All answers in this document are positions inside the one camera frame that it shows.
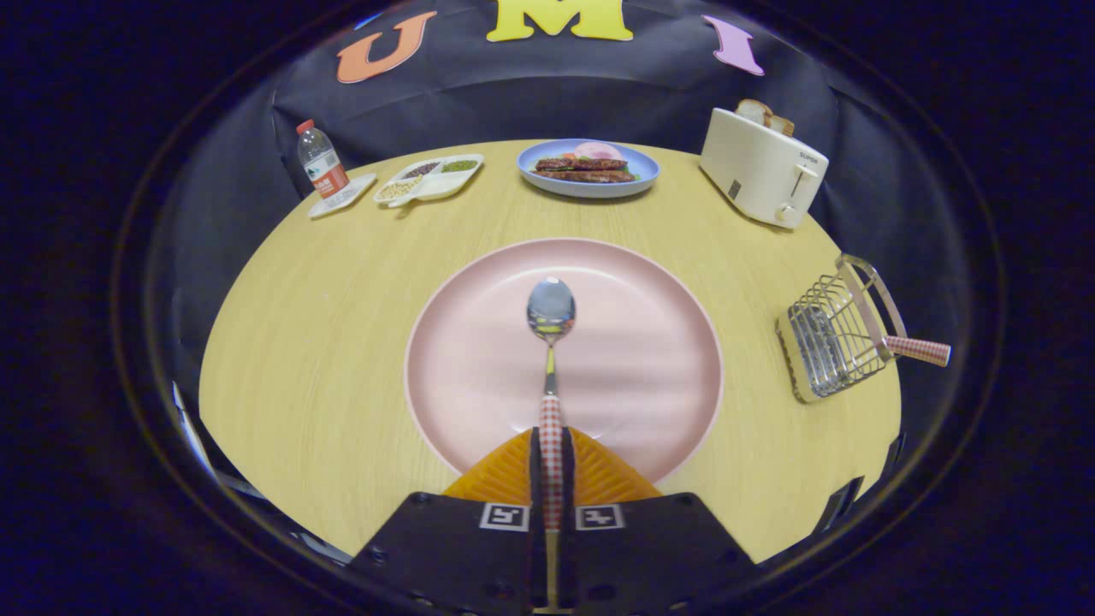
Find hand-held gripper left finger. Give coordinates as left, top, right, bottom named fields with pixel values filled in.
left=349, top=426, right=548, bottom=616

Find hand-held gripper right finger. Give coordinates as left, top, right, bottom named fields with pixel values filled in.
left=554, top=426, right=758, bottom=616

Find spoon with red checked handle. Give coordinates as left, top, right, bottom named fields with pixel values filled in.
left=526, top=276, right=577, bottom=531

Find fork with red checked handle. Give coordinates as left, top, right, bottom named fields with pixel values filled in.
left=884, top=335, right=952, bottom=368

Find pink plate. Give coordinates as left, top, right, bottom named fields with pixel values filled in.
left=404, top=238, right=725, bottom=485

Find white divided dish of beans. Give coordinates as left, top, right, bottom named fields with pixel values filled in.
left=373, top=153, right=485, bottom=209

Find white square coaster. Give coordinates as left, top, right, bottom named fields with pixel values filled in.
left=308, top=173, right=377, bottom=220

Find brown meat patty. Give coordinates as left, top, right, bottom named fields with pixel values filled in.
left=536, top=157, right=630, bottom=172
left=532, top=169, right=638, bottom=184

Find blue plate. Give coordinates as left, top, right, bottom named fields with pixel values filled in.
left=517, top=139, right=661, bottom=199

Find white toaster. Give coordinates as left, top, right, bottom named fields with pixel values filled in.
left=699, top=107, right=830, bottom=230

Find clear water bottle red label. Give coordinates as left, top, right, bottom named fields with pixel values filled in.
left=296, top=119, right=350, bottom=199

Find metal wire cutlery basket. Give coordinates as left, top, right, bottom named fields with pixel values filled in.
left=776, top=253, right=909, bottom=405

